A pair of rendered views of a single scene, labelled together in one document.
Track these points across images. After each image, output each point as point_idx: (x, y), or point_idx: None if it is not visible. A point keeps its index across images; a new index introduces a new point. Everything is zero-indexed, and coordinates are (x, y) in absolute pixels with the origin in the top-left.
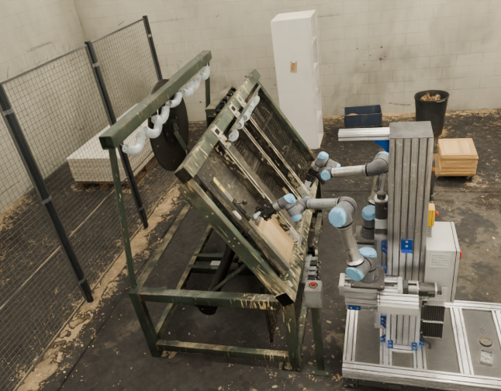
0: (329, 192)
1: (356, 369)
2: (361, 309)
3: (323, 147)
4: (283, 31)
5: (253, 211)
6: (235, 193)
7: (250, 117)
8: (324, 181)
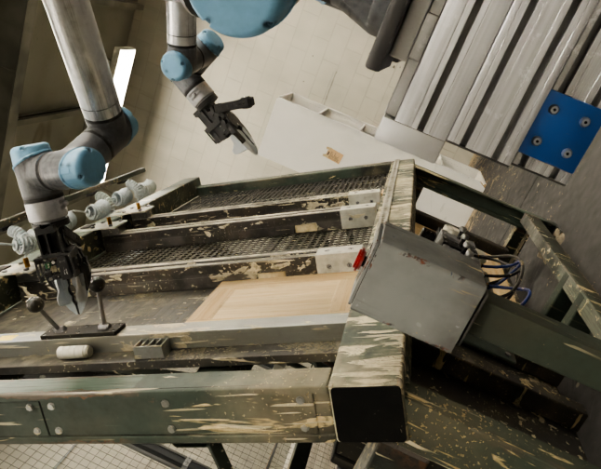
0: (531, 191)
1: None
2: None
3: (489, 177)
4: (277, 142)
5: (98, 302)
6: (93, 321)
7: (161, 215)
8: (246, 97)
